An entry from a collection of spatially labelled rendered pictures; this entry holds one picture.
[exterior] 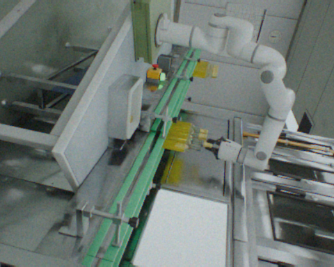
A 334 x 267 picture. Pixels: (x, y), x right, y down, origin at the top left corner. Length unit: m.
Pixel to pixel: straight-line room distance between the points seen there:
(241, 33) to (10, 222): 1.17
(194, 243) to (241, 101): 6.73
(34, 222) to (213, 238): 0.69
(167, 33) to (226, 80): 6.20
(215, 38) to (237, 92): 6.33
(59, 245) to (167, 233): 0.44
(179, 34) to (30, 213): 0.98
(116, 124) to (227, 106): 6.69
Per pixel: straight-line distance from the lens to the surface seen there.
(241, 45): 1.32
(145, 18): 1.29
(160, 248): 1.13
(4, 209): 1.36
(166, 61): 1.96
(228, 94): 7.67
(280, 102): 1.25
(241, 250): 1.21
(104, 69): 1.11
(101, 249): 0.92
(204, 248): 1.17
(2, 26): 1.52
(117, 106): 1.16
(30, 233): 1.24
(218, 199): 1.37
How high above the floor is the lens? 1.13
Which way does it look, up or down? 6 degrees down
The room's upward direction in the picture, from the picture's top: 102 degrees clockwise
